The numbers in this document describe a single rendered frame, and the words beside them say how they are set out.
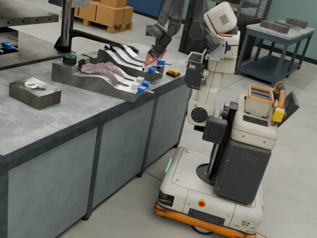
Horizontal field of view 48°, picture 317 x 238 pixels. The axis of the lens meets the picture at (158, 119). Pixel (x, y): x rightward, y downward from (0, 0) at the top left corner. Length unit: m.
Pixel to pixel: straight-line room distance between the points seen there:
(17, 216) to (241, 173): 1.24
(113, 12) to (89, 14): 0.53
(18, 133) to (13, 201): 0.31
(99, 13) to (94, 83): 5.15
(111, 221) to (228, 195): 0.75
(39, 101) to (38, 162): 0.29
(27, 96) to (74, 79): 0.37
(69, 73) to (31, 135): 0.62
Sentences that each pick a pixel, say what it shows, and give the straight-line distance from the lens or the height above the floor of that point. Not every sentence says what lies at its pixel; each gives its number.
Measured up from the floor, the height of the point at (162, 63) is 0.93.
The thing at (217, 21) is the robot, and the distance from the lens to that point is 2.09.
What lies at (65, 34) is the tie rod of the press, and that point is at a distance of 2.75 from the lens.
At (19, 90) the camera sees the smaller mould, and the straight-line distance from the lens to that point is 1.87.
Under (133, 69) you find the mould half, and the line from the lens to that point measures 2.31.
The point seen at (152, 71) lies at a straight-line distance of 2.30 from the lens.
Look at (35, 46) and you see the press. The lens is 2.83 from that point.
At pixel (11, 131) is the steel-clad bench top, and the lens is 1.62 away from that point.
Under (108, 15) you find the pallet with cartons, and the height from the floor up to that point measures 0.31.
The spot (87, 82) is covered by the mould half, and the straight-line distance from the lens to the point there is 2.08.
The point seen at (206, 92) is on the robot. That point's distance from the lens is 2.18.
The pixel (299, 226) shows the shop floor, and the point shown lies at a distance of 2.89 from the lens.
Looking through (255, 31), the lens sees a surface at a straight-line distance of 5.87.
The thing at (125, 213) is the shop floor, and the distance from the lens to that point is 2.46.
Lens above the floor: 1.59
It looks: 25 degrees down
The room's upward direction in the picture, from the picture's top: 12 degrees clockwise
